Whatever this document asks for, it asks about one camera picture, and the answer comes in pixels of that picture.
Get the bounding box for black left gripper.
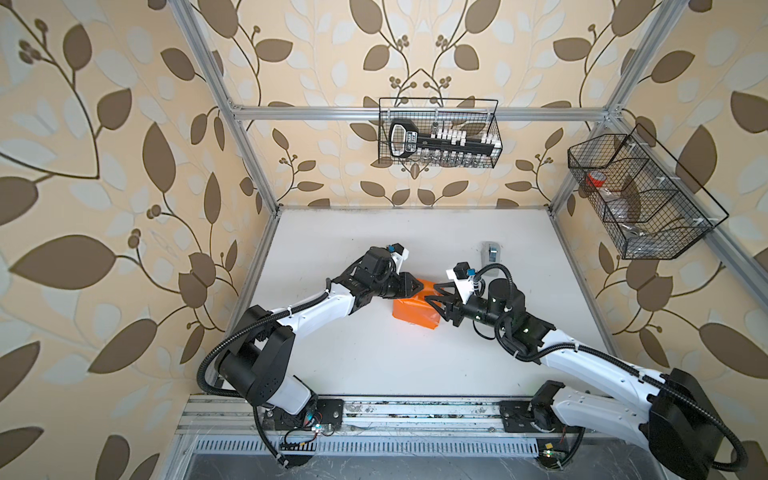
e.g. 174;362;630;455
371;272;427;299

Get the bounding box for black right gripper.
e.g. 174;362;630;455
425;281;508;335

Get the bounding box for orange wrapping paper sheet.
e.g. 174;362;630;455
392;280;441;330

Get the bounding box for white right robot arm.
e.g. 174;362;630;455
425;278;725;479

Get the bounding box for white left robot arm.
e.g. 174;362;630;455
211;243;424;416

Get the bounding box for grey tape dispenser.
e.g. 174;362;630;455
481;241;501;267

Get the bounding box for black white tool in basket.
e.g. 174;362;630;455
384;119;503;162

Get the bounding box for red capped clear bottle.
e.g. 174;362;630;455
586;170;637;236

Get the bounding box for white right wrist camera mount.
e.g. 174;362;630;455
446;262;485;304

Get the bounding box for black wire basket back wall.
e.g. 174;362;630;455
378;96;503;169

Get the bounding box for black wire basket wall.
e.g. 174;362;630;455
378;96;503;169
568;124;729;260

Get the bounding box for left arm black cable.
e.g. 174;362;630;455
196;278;331;469

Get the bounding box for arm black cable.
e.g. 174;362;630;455
196;278;331;469
494;263;749;475

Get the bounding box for black wire basket right wall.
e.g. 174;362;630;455
568;124;729;260

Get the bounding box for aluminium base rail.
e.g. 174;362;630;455
176;393;648;442

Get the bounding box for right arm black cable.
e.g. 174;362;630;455
494;263;749;475

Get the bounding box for aluminium frame post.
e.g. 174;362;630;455
169;0;280;217

